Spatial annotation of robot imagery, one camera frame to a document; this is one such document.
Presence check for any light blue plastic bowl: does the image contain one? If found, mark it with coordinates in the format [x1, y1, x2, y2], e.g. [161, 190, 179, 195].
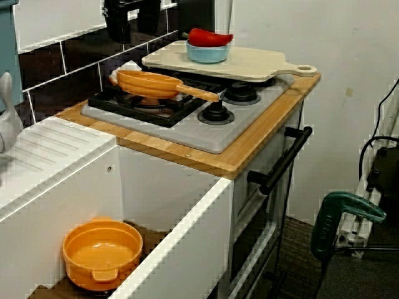
[186, 39, 231, 64]

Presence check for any dark tile backsplash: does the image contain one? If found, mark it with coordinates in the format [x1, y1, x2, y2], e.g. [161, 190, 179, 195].
[14, 0, 181, 124]

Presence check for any black oven door handle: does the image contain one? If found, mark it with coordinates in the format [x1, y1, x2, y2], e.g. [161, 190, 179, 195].
[248, 126, 313, 194]

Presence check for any red chili pepper toy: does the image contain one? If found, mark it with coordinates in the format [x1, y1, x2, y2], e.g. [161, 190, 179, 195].
[183, 27, 234, 48]

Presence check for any grey toy oven front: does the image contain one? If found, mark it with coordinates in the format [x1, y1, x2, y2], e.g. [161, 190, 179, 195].
[229, 102, 305, 299]

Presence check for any white toy sink unit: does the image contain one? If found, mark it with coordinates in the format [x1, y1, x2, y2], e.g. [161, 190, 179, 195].
[0, 116, 234, 299]

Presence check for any black box on frame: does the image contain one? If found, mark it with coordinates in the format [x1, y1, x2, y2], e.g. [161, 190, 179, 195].
[367, 146, 399, 197]

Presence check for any grey toy stove top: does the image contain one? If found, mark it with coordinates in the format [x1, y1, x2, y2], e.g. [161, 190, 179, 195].
[80, 73, 296, 154]

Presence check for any black cable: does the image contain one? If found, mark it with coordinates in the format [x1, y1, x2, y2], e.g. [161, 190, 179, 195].
[358, 77, 399, 187]

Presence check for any black stove knob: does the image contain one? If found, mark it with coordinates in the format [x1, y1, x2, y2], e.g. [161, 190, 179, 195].
[198, 102, 235, 125]
[220, 81, 261, 105]

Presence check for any wooden countertop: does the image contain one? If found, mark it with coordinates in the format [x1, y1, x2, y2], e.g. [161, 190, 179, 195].
[55, 73, 322, 180]

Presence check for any aluminium frame profile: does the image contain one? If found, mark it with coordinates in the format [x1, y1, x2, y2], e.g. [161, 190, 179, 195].
[338, 93, 399, 259]

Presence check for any white orange salt shaker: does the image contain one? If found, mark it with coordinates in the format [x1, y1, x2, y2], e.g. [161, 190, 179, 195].
[108, 60, 143, 85]

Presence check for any wooden cutting board with handle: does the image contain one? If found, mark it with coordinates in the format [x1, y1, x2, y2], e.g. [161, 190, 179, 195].
[142, 40, 318, 84]

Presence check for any grey toy faucet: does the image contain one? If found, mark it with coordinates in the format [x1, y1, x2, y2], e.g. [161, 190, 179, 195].
[0, 72, 24, 153]

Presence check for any orange plastic pot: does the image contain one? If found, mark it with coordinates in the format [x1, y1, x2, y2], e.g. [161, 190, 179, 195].
[62, 217, 144, 290]

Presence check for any green clamp tool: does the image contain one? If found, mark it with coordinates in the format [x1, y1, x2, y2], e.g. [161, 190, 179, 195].
[310, 191, 387, 262]

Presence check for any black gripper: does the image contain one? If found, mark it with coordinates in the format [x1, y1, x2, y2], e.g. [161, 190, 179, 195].
[104, 0, 162, 44]

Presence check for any black burner grate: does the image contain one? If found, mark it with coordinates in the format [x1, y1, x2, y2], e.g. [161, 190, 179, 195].
[88, 74, 225, 128]

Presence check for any orange plastic frying pan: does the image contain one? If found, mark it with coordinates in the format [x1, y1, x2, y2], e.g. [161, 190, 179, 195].
[115, 70, 220, 105]

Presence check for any teal box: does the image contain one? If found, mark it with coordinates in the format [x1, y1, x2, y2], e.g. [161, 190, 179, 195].
[0, 0, 24, 113]

